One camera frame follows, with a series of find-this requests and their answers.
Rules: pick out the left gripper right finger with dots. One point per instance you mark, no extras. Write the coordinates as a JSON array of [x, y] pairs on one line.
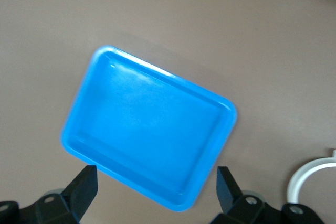
[[231, 197]]

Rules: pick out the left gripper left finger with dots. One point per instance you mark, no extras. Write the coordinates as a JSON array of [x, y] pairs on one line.
[[81, 192]]

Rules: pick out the blue plastic tray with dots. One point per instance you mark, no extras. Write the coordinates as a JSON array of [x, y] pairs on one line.
[[147, 129]]

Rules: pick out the brown table mat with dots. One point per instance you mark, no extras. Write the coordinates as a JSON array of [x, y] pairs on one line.
[[52, 37]]

